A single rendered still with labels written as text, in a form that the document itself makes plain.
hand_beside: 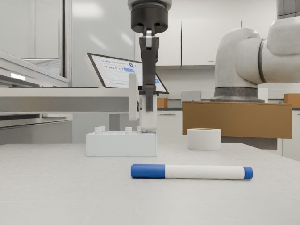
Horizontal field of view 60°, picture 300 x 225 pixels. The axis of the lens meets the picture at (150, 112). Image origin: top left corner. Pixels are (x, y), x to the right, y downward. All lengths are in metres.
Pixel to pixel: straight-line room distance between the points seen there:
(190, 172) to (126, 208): 0.11
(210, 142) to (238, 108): 0.33
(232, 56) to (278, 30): 0.17
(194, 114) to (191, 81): 3.53
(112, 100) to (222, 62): 0.50
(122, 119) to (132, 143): 1.20
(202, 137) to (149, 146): 0.13
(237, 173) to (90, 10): 2.45
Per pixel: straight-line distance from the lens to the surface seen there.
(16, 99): 0.68
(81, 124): 2.52
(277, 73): 0.94
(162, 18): 0.52
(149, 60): 0.48
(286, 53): 0.91
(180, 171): 0.30
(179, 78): 4.39
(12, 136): 0.80
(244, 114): 0.85
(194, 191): 0.27
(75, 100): 0.64
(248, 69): 0.95
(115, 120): 1.67
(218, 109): 0.86
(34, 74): 0.92
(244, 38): 0.99
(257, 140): 0.89
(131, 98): 0.60
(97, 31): 2.58
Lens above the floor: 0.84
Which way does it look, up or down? level
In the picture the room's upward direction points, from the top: straight up
